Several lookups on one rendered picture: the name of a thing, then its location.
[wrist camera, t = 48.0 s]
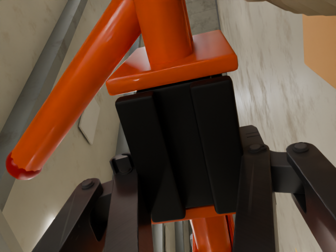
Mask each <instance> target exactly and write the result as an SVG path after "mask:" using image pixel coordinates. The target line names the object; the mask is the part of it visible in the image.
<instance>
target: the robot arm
mask: <svg viewBox="0 0 336 252"><path fill-rule="evenodd" d="M239 128H240V134H241V141H242V148H243V155H242V156H241V164H240V174H239V184H238V194H237V204H236V214H235V224H234V234H233V244H232V252H280V250H279V236H278V223H277V209H276V204H277V202H276V194H275V193H290V194H291V198H292V199H293V201H294V203H295V205H296V206H297V208H298V210H299V212H300V213H301V215H302V217H303V219H304V220H305V222H306V224H307V226H308V227H309V229H310V231H311V232H312V234H313V236H314V238H315V239H316V241H317V243H318V245H319V246H320V248H321V250H322V252H336V168H335V166H334V165H333V164H332V163H331V162H330V161H329V160H328V159H327V158H326V157H325V156H324V155H323V154H322V153H321V152H320V150H319V149H318V148H317V147H316V146H315V145H313V144H311V143H308V142H296V143H293V144H290V145H289V146H287V148H286V152H277V151H272V150H270V148H269V146H268V145H266V144H264V142H263V139H262V137H261V135H260V133H259V131H258V129H257V127H255V126H253V125H246V126H241V127H239ZM109 162H110V165H111V168H112V171H113V174H114V177H113V180H110V181H108V182H105V183H101V181H100V179H98V178H88V179H86V180H84V181H83V182H81V183H80V184H79V185H78V186H77V187H76V188H75V190H74V191H73V192H72V194H71V195H70V197H69V198H68V200H67V201H66V203H65V204H64V205H63V207H62V208H61V210H60V211H59V213H58V214H57V215H56V217H55V218H54V220H53V221H52V223H51V224H50V225H49V227H48V228H47V230H46V231H45V233H44V234H43V236H42V237H41V238H40V240H39V241H38V243H37V244H36V246H35V247H34V248H33V250H32V251H31V252H102V251H103V249H104V251H103V252H154V249H153V235H152V221H151V212H150V209H149V206H147V203H146V200H145V197H144V194H143V190H142V187H141V181H140V178H139V175H138V173H137V172H136V169H135V165H134V162H133V159H132V156H131V153H130V152H123V153H120V154H117V155H115V156H114V157H112V158H111V159H110V161H109Z"/></svg>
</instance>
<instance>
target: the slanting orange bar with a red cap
mask: <svg viewBox="0 0 336 252"><path fill-rule="evenodd" d="M141 33H142V32H141V28H140V24H139V21H138V17H137V13H136V9H135V5H134V1H133V0H112V1H111V2H110V4H109V5H108V7H107V8H106V10H105V11H104V13H103V14H102V16H101V17H100V19H99V20H98V22H97V23H96V25H95V26H94V28H93V29H92V31H91V32H90V34H89V35H88V37H87V38H86V40H85V41H84V43H83V44H82V46H81V47H80V49H79V50H78V52H77V54H76V55H75V57H74V58H73V60H72V61H71V63H70V64H69V66H68V67H67V69H66V70H65V72H64V73H63V75H62V76H61V78H60V79H59V81H58V82H57V84H56V85H55V87H54V88H53V90H52V91H51V93H50V94H49V96H48V97H47V99H46V100H45V102H44V103H43V105H42V106H41V108H40V109H39V111H38V113H37V114H36V116H35V117H34V119H33V120H32V122H31V123H30V125H29V126H28V128H27V129H26V131H25V132H24V134H23V135H22V137H21V138H20V140H19V141H18V143H17V144H16V146H15V147H14V149H13V150H12V151H11V152H10V153H9V155H8V156H7V157H6V161H5V165H6V169H7V172H8V173H9V174H10V175H11V176H13V177H14V178H16V179H18V180H30V179H32V178H34V177H36V176H37V175H38V174H39V173H40V172H41V171H42V169H43V166H44V164H45V163H46V162H47V160H48V159H49V158H50V156H51V155H52V154H53V152H54V151H55V149H56V148H57V147H58V145H59V144H60V143H61V141H62V140H63V139H64V137H65V136H66V135H67V133H68V132H69V130H70V129H71V128H72V126H73V125H74V124H75V122H76V121H77V120H78V118H79V117H80V116H81V114H82V113H83V112H84V110H85V109H86V107H87V106H88V105H89V103H90V102H91V101H92V99H93V98H94V97H95V95H96V94H97V93H98V91H99V90H100V89H101V87H102V86H103V84H104V83H105V82H106V80H107V79H108V78H109V76H110V75H111V74H112V72H113V71H114V70H115V68H116V67H117V65H118V64H119V63H120V61H121V60H122V59H123V57H124V56H125V55H126V53H127V52H128V51H129V49H130V48H131V47H132V45H133V44H134V42H135V41H136V40H137V38H138V37H139V36H140V34H141Z"/></svg>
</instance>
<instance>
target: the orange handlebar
mask: <svg viewBox="0 0 336 252"><path fill-rule="evenodd" d="M133 3H134V7H135V10H136V14H137V18H138V22H139V26H140V30H141V34H142V38H143V41H144V45H145V49H146V53H147V57H148V61H149V63H150V64H163V63H169V62H173V61H177V60H180V59H183V58H185V57H188V56H189V55H191V54H192V53H193V51H192V46H191V41H193V37H192V32H191V27H190V21H189V16H188V11H187V6H186V1H185V0H133ZM190 223H191V227H192V234H191V235H190V243H191V246H192V252H232V249H233V239H234V229H235V223H234V217H233V214H230V215H222V216H214V217H206V218H199V219H191V220H190Z"/></svg>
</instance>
